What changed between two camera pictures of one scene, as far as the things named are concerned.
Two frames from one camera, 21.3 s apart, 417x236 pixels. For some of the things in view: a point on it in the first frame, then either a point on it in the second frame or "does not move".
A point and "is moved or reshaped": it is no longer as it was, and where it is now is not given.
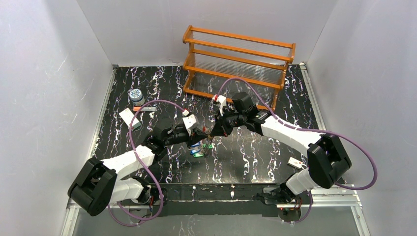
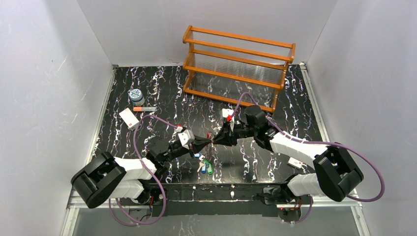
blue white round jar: x=136 y=97 does not move
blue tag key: x=194 y=150 is moved or reshaped
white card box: x=127 y=115 does not move
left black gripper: x=192 y=135 to x=194 y=143
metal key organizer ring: x=206 y=144 is moved or reshaped
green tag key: x=198 y=155 to x=210 y=169
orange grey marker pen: x=144 y=109 does not move
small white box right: x=294 y=162 does not move
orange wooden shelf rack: x=239 y=70 does not move
